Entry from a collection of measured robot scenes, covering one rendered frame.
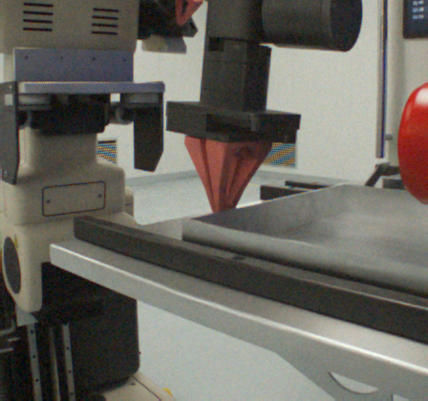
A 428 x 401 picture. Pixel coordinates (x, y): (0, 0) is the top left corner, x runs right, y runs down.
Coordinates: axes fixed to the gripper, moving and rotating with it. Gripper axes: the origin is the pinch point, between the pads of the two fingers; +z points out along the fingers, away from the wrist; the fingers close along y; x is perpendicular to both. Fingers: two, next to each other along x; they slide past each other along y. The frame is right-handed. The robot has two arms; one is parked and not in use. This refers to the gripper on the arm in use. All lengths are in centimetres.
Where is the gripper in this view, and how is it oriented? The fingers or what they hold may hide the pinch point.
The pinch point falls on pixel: (223, 211)
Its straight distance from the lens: 47.2
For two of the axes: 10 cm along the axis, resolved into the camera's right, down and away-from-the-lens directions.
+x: 6.6, -1.0, 7.4
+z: -0.8, 9.8, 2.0
